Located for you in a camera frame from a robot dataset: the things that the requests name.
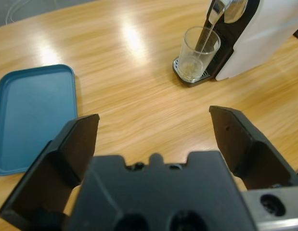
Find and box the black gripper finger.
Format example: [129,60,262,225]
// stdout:
[208,105,298,191]
[0,113,101,230]

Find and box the clear glass cup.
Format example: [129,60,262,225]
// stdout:
[178,26,222,81]

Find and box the white capsule coffee machine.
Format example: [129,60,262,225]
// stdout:
[202,0,298,82]

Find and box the teal plastic tray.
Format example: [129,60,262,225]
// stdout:
[0,64,79,177]

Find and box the metal drip tray grille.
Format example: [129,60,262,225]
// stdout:
[172,57,211,88]

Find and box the white floor cable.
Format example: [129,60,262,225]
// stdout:
[5,0,28,25]

